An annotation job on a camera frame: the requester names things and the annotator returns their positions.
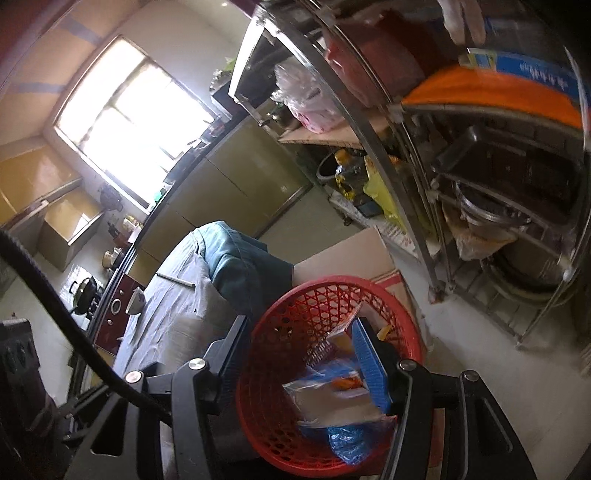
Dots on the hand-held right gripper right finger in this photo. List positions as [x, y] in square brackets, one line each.
[369, 364]

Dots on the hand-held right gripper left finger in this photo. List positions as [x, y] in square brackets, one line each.
[231, 350]

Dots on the orange snack wrapper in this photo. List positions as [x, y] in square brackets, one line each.
[351, 384]

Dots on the orange box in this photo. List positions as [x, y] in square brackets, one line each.
[344, 345]

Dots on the blue and white carton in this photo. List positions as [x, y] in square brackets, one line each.
[332, 406]

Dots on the blue plastic bag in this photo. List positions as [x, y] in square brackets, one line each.
[355, 443]

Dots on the red plastic basket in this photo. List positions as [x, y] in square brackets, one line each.
[332, 280]

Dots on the grey tablecloth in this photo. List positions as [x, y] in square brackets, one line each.
[171, 314]

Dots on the long bamboo stick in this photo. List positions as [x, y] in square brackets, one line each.
[175, 279]

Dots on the metal storage rack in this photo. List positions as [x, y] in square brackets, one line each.
[436, 288]

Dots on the black wok with lid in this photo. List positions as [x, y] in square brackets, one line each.
[85, 290]

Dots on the white ceramic bowl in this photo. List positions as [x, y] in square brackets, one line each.
[135, 301]

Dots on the dark red oven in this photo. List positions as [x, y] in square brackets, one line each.
[115, 314]

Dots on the cardboard box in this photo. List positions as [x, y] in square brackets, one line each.
[351, 254]

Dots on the yellow plastic bag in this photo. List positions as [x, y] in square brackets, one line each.
[383, 198]

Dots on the large steel pot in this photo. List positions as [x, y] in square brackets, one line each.
[521, 272]

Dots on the yellow base cabinets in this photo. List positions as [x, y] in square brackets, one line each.
[240, 170]

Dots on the cooking oil bottle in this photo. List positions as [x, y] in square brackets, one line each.
[348, 170]

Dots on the black metal tray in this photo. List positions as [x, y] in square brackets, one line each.
[508, 161]

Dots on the kitchen window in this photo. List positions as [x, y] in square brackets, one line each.
[129, 120]

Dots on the pink plastic bag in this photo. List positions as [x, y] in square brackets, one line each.
[309, 106]

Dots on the orange cloth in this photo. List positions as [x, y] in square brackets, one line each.
[485, 92]

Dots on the red plastic basin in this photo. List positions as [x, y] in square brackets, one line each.
[378, 60]

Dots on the blue printed box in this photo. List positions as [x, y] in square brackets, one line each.
[531, 69]

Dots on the yellow wall cabinet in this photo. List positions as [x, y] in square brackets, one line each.
[60, 221]

